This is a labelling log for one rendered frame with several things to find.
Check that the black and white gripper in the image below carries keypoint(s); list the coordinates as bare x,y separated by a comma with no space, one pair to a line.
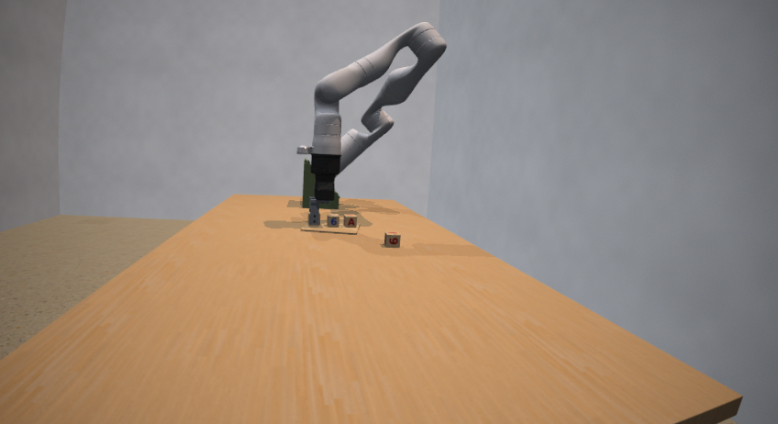
325,162

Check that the beige flat mat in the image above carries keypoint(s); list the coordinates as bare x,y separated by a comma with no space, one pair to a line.
323,227

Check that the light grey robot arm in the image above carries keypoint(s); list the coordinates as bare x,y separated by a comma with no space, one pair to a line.
428,46

